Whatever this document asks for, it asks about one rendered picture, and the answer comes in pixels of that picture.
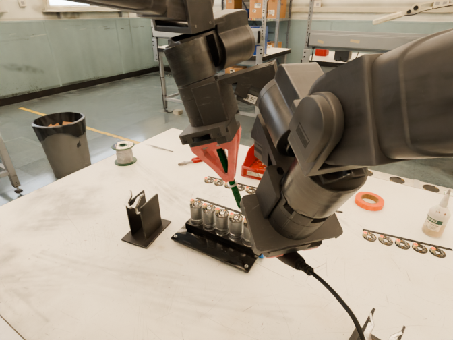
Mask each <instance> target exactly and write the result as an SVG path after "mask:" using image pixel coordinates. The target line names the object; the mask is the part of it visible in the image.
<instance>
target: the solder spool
mask: <svg viewBox="0 0 453 340"><path fill-rule="evenodd" d="M134 145H135V144H134V143H133V142H131V141H120V142H116V143H114V144H113V145H112V146H111V148H112V149H113V150H115V152H116V156H117V159H116V160H115V164H116V165H117V166H128V165H132V164H134V163H135V162H136V161H137V158H136V157H134V156H133V152H132V151H133V150H132V149H131V148H133V147H134Z"/></svg>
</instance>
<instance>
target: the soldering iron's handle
mask: <svg viewBox="0 0 453 340"><path fill-rule="evenodd" d="M276 258H277V259H279V260H280V261H281V262H283V263H285V264H286V265H288V266H290V267H292V268H294V269H295V270H299V271H300V270H302V271H303V272H304V273H305V274H307V275H309V276H311V274H309V271H310V270H312V271H314V269H313V268H312V267H311V266H309V265H308V264H307V263H306V261H305V259H304V258H303V257H302V256H301V255H300V254H299V253H298V252H291V253H288V254H284V255H283V256H278V257H276Z"/></svg>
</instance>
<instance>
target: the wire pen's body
mask: <svg viewBox="0 0 453 340"><path fill-rule="evenodd" d="M216 151H217V154H218V157H219V159H220V162H221V164H222V168H223V169H224V172H225V173H228V156H227V153H226V151H225V149H224V150H223V149H222V148H219V149H216ZM237 184H238V183H237V181H235V178H234V181H229V183H228V187H230V188H231V191H232V193H233V196H234V198H235V202H236V203H237V206H238V208H240V201H241V195H240V193H239V189H238V187H237Z"/></svg>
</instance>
